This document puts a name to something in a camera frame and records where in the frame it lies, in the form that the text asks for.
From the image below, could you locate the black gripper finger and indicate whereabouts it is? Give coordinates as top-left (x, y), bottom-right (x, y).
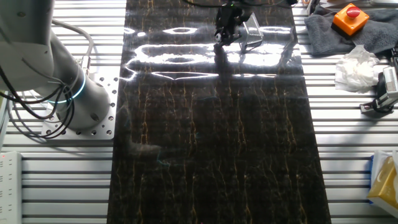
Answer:
top-left (222, 27), bottom-right (243, 46)
top-left (213, 26), bottom-right (225, 52)

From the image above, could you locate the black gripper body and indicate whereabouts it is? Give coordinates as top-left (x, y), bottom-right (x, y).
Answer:
top-left (216, 4), bottom-right (245, 32)

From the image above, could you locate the grey cloth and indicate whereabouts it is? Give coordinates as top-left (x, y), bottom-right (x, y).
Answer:
top-left (303, 4), bottom-right (398, 57)

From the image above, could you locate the black marble-pattern mat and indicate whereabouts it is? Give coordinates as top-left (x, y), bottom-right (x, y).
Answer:
top-left (107, 0), bottom-right (332, 224)

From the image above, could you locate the orange emergency stop box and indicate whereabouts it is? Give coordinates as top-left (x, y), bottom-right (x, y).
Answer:
top-left (330, 2), bottom-right (371, 39)

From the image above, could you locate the crumpled white tissue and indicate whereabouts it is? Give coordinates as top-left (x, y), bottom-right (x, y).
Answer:
top-left (333, 44), bottom-right (382, 94)

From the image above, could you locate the yellow tissue pack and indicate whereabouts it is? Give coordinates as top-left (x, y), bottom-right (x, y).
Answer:
top-left (366, 150), bottom-right (398, 210)

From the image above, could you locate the white power strip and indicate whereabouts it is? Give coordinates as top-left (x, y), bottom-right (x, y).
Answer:
top-left (0, 151), bottom-right (24, 224)

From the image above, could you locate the black camera cable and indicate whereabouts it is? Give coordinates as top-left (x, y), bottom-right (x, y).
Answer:
top-left (183, 0), bottom-right (287, 9)

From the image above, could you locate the thick grey base cable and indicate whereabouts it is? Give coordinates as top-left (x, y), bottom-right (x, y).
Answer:
top-left (51, 19), bottom-right (95, 76)

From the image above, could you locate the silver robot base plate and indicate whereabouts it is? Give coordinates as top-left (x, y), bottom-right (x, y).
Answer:
top-left (41, 73), bottom-right (120, 141)

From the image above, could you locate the black cable bundle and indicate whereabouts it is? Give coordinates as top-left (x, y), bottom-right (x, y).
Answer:
top-left (0, 65), bottom-right (76, 139)

